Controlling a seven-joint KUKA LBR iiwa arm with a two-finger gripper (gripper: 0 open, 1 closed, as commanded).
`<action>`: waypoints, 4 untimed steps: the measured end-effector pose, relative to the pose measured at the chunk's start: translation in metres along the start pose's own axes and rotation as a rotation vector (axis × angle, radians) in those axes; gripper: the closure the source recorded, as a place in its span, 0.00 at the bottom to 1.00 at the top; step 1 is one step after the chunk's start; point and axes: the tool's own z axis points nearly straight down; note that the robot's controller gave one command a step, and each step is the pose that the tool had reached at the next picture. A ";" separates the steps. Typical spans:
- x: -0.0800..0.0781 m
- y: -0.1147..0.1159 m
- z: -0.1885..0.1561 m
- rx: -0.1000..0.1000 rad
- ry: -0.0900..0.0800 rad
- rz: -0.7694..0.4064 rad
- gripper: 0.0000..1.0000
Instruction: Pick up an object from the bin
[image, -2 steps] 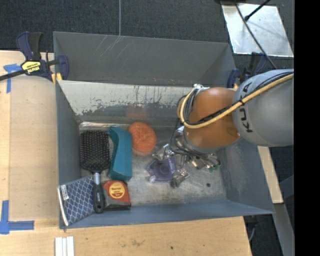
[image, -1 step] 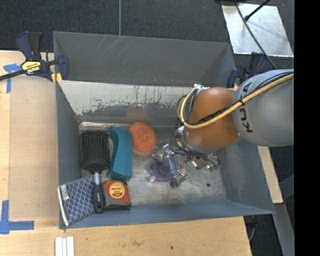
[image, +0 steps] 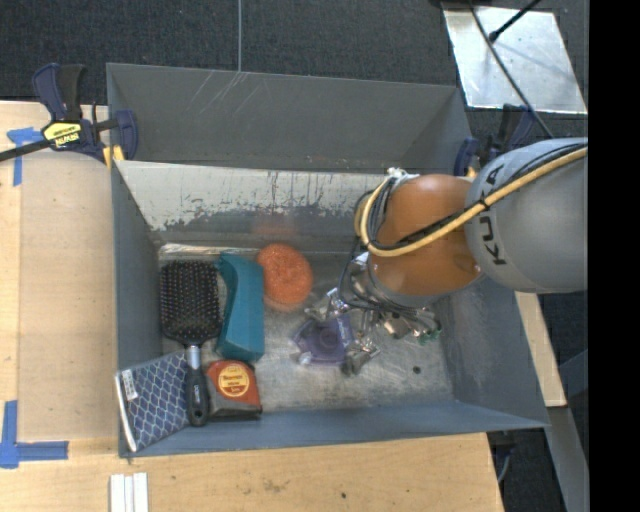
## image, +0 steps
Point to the black paddle hairbrush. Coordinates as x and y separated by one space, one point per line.
190 300

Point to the teal plastic block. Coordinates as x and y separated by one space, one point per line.
242 310

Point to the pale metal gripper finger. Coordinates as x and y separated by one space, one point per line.
359 358
331 303

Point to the grey metal bin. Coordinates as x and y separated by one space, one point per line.
280 130

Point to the blue patterned packet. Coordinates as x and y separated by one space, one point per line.
157 400

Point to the orange scouring ball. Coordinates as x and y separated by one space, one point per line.
285 275

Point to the orange tape measure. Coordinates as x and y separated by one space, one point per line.
233 382

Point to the clear purple tape dispenser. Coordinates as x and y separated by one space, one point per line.
322 342

